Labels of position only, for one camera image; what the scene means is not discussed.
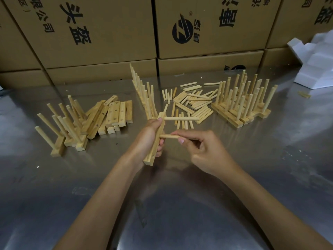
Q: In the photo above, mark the person's right hand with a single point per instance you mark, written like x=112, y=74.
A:
x=210, y=156

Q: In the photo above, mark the person's left hand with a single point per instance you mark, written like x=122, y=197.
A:
x=143, y=143

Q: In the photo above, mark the pile of drilled wooden bars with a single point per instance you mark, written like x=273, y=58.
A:
x=114, y=111

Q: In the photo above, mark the pile of wooden dowels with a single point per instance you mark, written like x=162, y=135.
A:
x=197, y=101

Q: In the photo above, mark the person's left forearm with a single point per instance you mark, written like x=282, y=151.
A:
x=98, y=210

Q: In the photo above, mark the person's right forearm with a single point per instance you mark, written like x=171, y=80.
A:
x=273, y=210

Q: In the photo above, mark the clear tape patch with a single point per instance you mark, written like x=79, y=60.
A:
x=80, y=191

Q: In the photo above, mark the shiny metal table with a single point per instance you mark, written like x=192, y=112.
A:
x=39, y=184

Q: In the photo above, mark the stack of brown cardboard boxes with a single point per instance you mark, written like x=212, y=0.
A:
x=117, y=31

